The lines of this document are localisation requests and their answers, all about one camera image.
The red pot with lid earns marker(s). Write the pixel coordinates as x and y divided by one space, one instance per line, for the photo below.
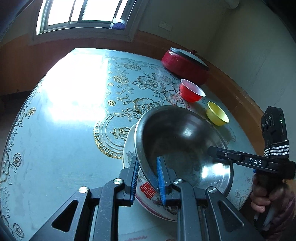
186 65

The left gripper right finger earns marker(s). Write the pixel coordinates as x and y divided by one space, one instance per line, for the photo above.
203 214

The purple floral rim plate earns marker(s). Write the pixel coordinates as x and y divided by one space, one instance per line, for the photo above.
155 207

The stainless steel bowl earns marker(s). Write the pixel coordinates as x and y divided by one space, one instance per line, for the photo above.
182 138

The red character pattern plate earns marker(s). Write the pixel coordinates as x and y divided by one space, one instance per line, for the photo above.
143 186

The right hand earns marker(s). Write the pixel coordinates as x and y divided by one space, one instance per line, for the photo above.
284 200

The blue white box on sill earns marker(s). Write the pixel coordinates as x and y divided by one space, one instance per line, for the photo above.
118 24

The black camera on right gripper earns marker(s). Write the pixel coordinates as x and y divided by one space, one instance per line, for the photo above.
274 133

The window with frame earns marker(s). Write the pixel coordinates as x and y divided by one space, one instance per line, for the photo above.
62 20

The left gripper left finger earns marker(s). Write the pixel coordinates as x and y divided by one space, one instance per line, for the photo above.
92 214

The wall power socket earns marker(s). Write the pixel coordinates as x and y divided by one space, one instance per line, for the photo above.
165 26

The yellow plastic bowl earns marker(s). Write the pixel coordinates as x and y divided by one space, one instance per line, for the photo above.
216 115

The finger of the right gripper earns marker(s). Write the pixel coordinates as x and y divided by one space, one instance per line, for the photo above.
225 156

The red plastic bowl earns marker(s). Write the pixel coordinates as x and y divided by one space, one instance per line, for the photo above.
190 92

